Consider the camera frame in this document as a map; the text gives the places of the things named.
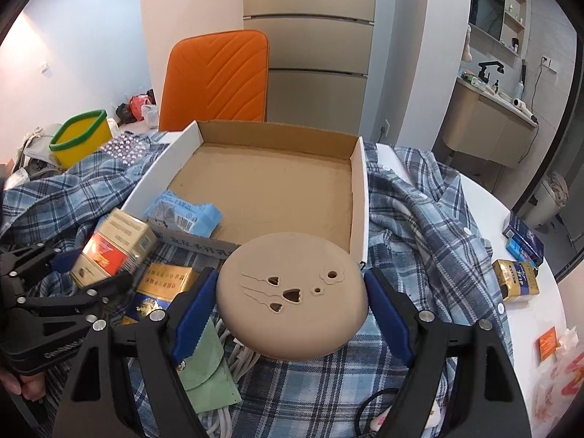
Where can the red and white cigarette pack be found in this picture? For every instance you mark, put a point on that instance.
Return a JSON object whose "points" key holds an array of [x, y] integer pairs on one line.
{"points": [[114, 246]]}

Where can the gold and blue cigarette pack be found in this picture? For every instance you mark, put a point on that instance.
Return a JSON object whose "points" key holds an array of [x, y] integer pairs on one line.
{"points": [[159, 283]]}

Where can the orange chair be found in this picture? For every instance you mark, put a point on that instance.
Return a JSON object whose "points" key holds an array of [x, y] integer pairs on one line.
{"points": [[214, 82]]}

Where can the grey white bag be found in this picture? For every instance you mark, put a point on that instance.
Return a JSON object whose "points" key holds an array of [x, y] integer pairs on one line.
{"points": [[36, 146]]}

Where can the white hair dryer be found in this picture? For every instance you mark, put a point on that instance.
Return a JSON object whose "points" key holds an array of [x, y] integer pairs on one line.
{"points": [[520, 105]]}

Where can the black faucet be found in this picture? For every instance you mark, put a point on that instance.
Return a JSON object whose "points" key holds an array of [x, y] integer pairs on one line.
{"points": [[484, 70]]}

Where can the blue tissue packet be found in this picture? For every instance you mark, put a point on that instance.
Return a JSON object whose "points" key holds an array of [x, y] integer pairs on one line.
{"points": [[182, 214]]}

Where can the blue plaid shirt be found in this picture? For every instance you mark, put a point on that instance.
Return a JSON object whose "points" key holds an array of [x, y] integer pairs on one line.
{"points": [[410, 219]]}

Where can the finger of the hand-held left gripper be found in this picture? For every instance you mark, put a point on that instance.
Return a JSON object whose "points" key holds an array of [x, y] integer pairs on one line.
{"points": [[100, 288], [64, 261]]}

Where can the beige vanity cabinet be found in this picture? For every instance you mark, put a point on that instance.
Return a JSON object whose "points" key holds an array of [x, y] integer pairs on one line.
{"points": [[483, 127]]}

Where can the light blue small box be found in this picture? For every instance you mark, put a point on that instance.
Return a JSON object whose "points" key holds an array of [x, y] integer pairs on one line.
{"points": [[518, 248]]}

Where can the cardboard box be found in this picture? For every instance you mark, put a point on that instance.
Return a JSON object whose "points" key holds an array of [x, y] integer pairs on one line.
{"points": [[273, 182]]}

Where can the person's left hand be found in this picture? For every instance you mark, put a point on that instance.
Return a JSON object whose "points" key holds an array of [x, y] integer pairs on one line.
{"points": [[27, 387]]}

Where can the black plastic bag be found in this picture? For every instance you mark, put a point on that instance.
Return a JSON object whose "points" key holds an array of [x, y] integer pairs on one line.
{"points": [[123, 113]]}

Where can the grey bottle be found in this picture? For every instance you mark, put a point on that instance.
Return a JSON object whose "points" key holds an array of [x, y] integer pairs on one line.
{"points": [[521, 89]]}

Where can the white and red plastic bag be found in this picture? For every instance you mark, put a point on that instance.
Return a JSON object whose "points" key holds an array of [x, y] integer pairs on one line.
{"points": [[556, 392]]}

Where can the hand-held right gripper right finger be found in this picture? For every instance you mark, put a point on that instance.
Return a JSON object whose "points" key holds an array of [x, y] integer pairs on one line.
{"points": [[388, 319]]}

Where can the mirror cabinet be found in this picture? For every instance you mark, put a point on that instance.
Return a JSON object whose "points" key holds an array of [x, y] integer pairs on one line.
{"points": [[488, 9]]}

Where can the white trash bin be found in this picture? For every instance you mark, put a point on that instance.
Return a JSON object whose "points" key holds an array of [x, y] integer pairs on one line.
{"points": [[543, 205]]}

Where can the yellow container with green rim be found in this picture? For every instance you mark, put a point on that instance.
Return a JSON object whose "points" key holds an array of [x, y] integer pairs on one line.
{"points": [[86, 146]]}

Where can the green cloth pouch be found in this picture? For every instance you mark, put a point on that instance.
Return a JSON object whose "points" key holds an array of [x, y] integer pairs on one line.
{"points": [[205, 374]]}

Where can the orange card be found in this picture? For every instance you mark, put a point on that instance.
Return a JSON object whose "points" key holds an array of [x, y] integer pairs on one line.
{"points": [[546, 344]]}

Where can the dark blue box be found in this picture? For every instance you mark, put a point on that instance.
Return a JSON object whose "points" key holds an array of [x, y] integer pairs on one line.
{"points": [[524, 232]]}

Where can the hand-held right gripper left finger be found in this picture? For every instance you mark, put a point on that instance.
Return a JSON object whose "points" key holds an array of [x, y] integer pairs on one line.
{"points": [[196, 319]]}

